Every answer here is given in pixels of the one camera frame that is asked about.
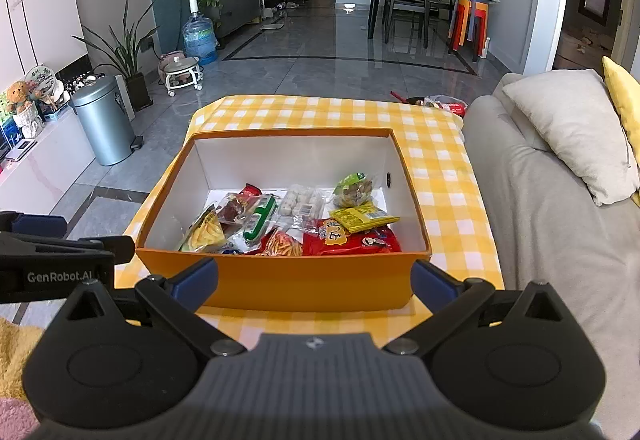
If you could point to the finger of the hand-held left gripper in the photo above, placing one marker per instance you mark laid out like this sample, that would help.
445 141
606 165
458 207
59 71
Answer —
40 225
122 250

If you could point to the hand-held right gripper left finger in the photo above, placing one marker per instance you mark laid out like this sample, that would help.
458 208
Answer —
197 280

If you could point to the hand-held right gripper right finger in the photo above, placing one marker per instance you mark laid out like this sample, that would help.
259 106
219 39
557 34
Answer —
432 282

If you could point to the green chips bag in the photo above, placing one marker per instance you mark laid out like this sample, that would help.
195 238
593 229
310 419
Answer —
207 232

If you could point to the red-topped brown snack packet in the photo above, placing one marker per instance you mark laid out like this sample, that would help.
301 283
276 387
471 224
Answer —
235 210

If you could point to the large red snack bag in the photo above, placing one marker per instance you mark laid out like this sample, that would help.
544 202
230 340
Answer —
360 242

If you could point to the white green snack packet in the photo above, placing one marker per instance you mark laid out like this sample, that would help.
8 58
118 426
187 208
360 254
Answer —
260 217

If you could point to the red fries snack bag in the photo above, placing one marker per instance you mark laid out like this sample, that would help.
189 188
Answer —
282 244

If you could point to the yellow snack packet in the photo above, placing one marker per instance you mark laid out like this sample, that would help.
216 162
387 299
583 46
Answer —
362 217

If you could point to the orange cardboard box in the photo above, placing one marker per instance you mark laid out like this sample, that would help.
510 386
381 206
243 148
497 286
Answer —
310 280

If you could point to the small green snack packet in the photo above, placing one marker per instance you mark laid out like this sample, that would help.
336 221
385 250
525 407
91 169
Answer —
352 190

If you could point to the clear bag of white balls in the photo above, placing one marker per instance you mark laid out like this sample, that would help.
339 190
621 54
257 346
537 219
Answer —
300 205

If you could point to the white low cabinet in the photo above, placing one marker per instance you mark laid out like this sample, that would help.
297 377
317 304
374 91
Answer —
45 170

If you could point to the yellow fluffy rug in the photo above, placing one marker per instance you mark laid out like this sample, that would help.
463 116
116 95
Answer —
12 345

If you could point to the yellow checkered tablecloth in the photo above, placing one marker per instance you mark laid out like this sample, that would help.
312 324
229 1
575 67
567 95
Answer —
440 200

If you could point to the grey sofa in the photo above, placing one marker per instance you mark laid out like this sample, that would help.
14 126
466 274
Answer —
540 245

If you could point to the grey metal trash bin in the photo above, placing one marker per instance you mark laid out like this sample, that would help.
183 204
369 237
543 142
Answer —
102 125

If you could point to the brown teddy bear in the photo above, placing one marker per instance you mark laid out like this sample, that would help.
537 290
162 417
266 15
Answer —
19 95

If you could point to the pink fluffy rug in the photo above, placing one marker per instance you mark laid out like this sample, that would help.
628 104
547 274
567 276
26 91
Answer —
12 415

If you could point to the round floral fan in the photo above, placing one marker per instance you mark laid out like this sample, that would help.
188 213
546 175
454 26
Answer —
42 77

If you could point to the long-leaf potted plant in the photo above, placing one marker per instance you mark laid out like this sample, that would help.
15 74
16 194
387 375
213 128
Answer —
137 92

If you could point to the clear bag with red items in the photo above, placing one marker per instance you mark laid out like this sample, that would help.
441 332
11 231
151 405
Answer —
447 106

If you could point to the small white rolling stool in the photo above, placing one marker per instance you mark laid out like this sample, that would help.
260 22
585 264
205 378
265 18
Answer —
181 70

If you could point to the grey pillow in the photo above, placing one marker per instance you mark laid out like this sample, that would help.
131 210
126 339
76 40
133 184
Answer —
575 135

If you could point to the blue water jug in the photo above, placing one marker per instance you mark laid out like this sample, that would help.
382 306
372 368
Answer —
200 37

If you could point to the plastic stool stack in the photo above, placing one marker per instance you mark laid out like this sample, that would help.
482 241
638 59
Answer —
460 22
480 27

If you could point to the yellow pillow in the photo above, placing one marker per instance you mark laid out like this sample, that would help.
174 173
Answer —
625 90

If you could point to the white robot vacuum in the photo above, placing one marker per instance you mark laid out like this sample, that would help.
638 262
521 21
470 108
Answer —
349 8

